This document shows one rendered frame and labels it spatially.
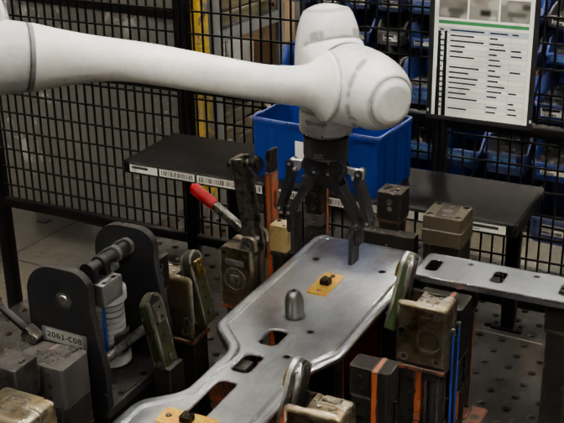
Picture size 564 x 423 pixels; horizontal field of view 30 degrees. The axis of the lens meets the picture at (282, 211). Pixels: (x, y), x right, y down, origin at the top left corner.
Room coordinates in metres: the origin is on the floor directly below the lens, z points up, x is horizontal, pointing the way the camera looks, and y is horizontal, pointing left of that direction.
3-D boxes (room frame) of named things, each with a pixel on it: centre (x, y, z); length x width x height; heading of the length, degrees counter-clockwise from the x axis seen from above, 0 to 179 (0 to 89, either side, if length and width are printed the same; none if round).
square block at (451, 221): (1.84, -0.31, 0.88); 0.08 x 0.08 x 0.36; 63
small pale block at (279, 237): (1.78, 0.00, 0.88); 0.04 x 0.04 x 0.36; 63
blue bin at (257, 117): (2.12, -0.11, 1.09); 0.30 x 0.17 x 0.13; 58
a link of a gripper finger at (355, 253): (1.63, -0.12, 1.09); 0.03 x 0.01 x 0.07; 153
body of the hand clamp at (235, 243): (1.72, 0.07, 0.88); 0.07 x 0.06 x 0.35; 63
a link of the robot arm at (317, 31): (1.64, -0.08, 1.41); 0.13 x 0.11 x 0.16; 21
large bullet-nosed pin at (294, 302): (1.54, -0.02, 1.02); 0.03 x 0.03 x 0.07
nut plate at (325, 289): (1.65, -0.07, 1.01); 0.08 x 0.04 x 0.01; 153
